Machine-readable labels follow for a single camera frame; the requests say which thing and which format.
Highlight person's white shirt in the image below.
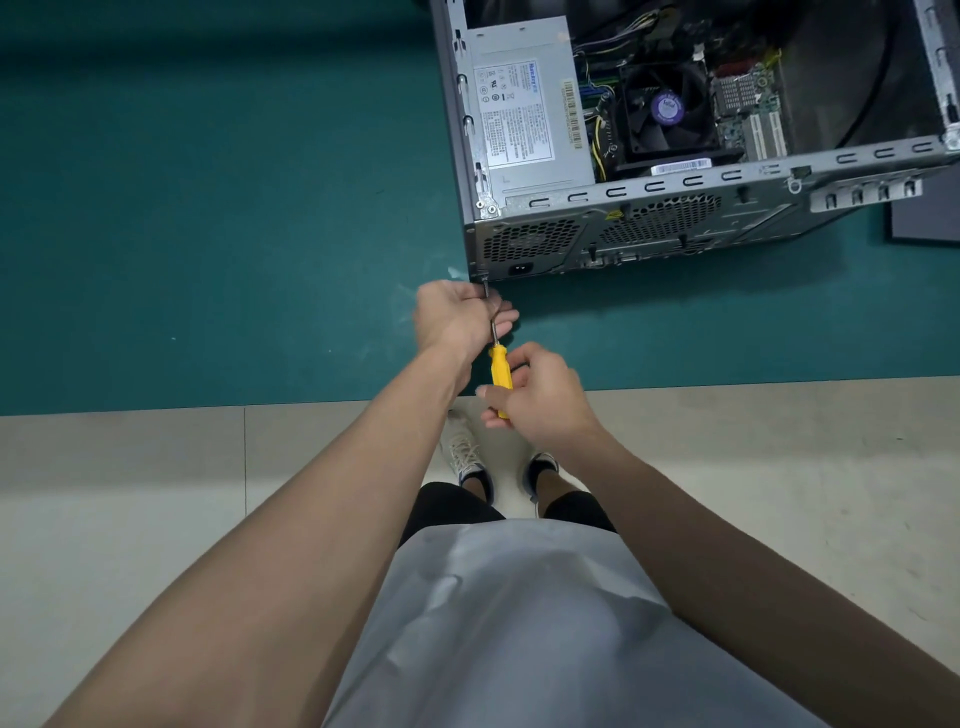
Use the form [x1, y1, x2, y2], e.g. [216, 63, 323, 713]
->
[322, 518, 830, 728]

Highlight silver power supply unit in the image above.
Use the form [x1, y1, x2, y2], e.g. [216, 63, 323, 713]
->
[466, 16, 598, 213]

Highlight yellow-handled screwdriver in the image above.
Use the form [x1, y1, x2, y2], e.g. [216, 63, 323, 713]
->
[481, 279, 517, 421]

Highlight person's right shoe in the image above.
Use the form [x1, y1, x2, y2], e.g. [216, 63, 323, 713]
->
[521, 451, 561, 504]

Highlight desktop computer case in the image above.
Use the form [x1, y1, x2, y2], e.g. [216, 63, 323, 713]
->
[428, 0, 960, 285]

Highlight person's right hand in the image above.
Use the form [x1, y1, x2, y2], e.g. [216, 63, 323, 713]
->
[473, 341, 603, 457]

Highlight person's left hand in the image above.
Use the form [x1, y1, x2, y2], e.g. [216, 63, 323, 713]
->
[412, 279, 520, 393]

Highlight green floor mat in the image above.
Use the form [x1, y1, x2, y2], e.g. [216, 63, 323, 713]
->
[0, 0, 960, 418]

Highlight black side panel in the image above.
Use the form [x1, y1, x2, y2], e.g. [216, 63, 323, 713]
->
[890, 173, 960, 246]

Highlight yellow and black cable bundle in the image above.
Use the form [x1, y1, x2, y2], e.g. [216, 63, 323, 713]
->
[573, 7, 669, 183]

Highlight person's black shorts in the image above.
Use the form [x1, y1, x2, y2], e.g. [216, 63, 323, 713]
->
[397, 481, 619, 549]

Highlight person's left forearm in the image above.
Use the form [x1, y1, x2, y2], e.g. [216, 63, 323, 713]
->
[41, 348, 470, 728]

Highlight person's right forearm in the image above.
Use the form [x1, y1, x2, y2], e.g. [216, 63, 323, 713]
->
[558, 427, 960, 728]

